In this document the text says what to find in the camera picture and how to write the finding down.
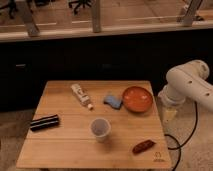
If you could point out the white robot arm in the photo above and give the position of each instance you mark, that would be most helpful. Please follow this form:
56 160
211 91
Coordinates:
184 81

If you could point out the blue sponge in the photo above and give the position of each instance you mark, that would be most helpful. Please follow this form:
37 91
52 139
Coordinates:
113 102

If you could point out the white tube with cap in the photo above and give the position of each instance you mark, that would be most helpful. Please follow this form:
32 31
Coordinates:
82 96

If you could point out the orange bowl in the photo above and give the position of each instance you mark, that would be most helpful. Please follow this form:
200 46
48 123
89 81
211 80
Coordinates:
137 99

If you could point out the brown chocolate bar wrapper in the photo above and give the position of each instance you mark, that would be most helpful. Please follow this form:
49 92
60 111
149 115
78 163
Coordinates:
143 146

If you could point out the black office chair base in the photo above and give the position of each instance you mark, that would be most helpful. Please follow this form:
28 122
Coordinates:
79 3

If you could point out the black office chair left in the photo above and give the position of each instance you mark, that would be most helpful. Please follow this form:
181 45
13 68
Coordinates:
11 5

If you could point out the wooden table post middle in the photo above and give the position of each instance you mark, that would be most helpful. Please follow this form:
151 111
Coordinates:
95 12

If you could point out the wooden table post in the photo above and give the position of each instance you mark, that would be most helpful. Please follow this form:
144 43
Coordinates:
191 12
26 15
95 12

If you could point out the wooden table post left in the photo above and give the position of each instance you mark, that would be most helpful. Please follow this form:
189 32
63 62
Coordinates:
26 15

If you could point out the wooden table post right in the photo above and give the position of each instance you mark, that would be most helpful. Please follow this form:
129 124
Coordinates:
191 12

